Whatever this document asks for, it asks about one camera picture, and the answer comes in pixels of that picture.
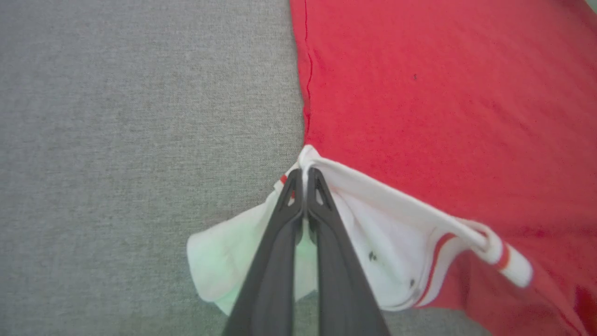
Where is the red and white shirt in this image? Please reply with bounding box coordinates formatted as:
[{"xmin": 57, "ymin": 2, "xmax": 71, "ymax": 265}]
[{"xmin": 187, "ymin": 0, "xmax": 597, "ymax": 336}]

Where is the grey fabric sofa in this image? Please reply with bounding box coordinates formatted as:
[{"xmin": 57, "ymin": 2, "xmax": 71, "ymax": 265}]
[{"xmin": 0, "ymin": 0, "xmax": 495, "ymax": 336}]

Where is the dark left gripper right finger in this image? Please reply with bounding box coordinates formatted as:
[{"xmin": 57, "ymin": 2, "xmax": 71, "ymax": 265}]
[{"xmin": 306, "ymin": 168, "xmax": 391, "ymax": 336}]

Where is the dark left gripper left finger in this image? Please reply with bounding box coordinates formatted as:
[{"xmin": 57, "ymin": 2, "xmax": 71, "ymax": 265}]
[{"xmin": 222, "ymin": 168, "xmax": 305, "ymax": 336}]

